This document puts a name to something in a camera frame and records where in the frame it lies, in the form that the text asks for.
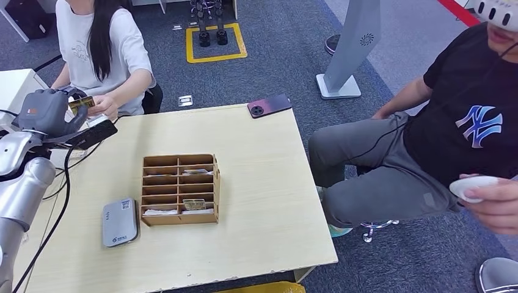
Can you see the person's right hand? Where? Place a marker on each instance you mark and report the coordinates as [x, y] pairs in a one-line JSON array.
[[381, 115]]

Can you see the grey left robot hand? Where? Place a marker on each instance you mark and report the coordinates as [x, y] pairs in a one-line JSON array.
[[46, 115]]

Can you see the person's left hand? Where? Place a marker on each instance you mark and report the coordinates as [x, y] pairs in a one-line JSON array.
[[501, 210], [106, 107]]

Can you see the autumn print hotel card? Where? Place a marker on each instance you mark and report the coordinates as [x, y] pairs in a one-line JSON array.
[[194, 204], [81, 105]]

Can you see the white handheld controller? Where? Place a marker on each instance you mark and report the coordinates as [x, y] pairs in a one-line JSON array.
[[461, 188]]

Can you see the wooden card organizer box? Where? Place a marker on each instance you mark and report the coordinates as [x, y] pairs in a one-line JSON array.
[[180, 220]]

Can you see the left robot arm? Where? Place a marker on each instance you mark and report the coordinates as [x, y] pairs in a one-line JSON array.
[[24, 190]]

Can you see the person's left forearm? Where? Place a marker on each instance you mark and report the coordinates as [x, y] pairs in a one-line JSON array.
[[131, 87]]

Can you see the person's right forearm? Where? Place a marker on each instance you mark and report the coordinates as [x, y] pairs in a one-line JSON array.
[[404, 97], [60, 77]]

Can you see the person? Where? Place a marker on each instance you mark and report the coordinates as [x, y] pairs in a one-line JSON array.
[[404, 182], [121, 52]]

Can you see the white card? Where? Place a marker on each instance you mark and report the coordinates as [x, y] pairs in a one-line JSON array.
[[160, 212], [198, 212], [196, 172]]

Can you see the grey card reader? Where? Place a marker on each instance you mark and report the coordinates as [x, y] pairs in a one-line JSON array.
[[119, 222]]

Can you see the white desk shelf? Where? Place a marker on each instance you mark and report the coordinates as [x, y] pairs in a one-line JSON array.
[[16, 85]]

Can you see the black office chair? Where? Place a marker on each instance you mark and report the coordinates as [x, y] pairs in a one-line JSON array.
[[153, 101]]

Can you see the grey shoe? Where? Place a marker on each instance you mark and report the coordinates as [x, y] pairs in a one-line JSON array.
[[499, 277]]

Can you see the grey floor stand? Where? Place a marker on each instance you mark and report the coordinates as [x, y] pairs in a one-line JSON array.
[[351, 40]]

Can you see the silver floor socket plate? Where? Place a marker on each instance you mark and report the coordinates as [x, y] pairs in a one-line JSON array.
[[186, 101]]

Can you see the black equipment case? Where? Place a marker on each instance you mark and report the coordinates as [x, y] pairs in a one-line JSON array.
[[28, 18]]

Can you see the pink black smartphone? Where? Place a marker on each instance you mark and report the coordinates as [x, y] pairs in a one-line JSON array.
[[270, 106]]

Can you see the chrome chair base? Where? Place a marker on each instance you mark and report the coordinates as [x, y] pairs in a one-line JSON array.
[[366, 236]]

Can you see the red barrier strip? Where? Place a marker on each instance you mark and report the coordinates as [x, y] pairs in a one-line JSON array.
[[457, 12]]

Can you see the white VR headset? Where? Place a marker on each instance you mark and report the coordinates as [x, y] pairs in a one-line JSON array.
[[499, 12]]

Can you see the yellow object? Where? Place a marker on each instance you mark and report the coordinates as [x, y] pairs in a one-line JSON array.
[[263, 288]]

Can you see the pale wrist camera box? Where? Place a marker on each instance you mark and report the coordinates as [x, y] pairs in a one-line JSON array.
[[97, 120]]

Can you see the black flat wrist mount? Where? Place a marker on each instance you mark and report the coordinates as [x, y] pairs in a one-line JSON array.
[[95, 133]]

